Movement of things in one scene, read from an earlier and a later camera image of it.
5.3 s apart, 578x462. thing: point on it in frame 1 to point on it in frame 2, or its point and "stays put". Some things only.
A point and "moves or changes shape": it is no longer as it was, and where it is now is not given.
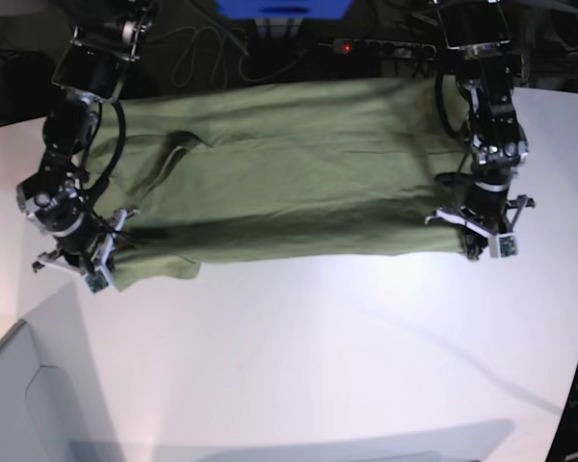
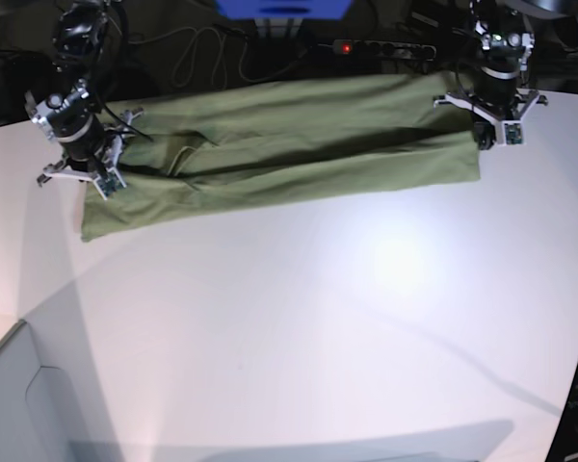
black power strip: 384,48 stays put
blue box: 283,10 stays put
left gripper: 85,245 to 91,153
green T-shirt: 245,167 moves or changes shape
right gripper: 487,212 to 496,96
